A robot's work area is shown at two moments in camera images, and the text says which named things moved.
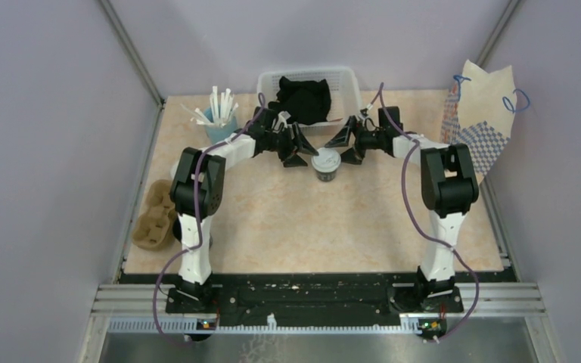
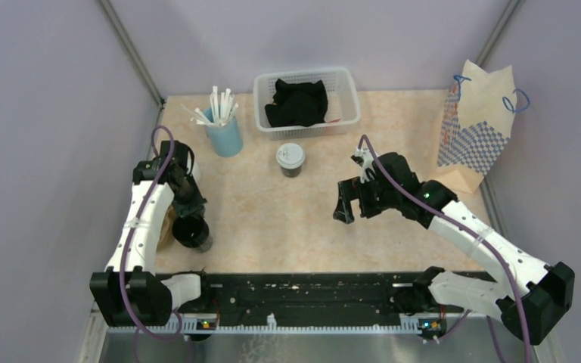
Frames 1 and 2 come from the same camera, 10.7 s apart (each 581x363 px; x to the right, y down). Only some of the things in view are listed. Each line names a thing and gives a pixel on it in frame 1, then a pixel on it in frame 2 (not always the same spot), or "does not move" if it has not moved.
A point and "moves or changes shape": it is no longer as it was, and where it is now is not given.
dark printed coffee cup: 326,177 → 291,172
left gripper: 298,144 → 195,205
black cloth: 306,102 does not move
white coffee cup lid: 327,160 moves or changes shape
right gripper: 341,139 → 352,189
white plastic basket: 343,83 does not move
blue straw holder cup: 217,134 does not move
